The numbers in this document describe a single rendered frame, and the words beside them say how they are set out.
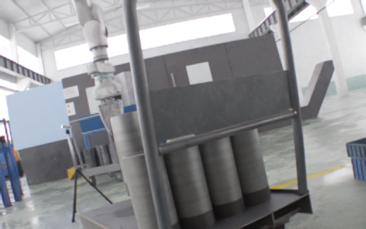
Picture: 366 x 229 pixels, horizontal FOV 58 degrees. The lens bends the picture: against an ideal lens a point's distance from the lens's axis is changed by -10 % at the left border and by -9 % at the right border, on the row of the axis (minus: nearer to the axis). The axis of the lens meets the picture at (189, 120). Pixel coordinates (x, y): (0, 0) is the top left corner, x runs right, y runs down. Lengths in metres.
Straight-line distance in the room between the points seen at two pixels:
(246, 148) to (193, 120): 0.34
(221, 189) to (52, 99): 6.76
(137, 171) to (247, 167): 0.40
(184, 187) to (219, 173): 0.13
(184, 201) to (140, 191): 0.15
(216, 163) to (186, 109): 0.29
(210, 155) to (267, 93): 0.26
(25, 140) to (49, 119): 0.69
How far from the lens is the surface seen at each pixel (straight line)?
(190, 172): 1.09
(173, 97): 0.91
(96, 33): 1.27
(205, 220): 1.13
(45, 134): 7.72
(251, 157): 1.24
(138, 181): 1.04
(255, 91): 1.08
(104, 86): 1.24
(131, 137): 1.17
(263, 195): 1.27
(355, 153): 2.23
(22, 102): 7.97
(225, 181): 1.17
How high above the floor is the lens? 0.59
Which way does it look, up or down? level
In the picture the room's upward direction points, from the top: 13 degrees counter-clockwise
